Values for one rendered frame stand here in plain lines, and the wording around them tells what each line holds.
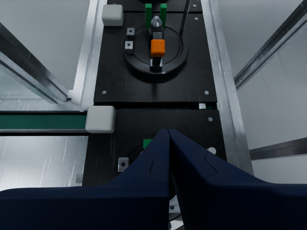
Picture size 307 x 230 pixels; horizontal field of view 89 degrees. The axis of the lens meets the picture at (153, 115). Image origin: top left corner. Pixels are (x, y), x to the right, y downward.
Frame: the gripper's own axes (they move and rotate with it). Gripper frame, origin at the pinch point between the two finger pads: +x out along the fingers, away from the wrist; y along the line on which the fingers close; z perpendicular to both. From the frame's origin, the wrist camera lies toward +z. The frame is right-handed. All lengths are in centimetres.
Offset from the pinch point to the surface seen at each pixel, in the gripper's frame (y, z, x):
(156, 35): 0.1, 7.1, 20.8
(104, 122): 8.7, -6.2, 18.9
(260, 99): -29.0, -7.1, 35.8
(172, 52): -3.5, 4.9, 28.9
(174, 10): -4.8, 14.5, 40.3
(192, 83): -7.4, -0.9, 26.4
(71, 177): 16.3, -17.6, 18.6
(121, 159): 5.3, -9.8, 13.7
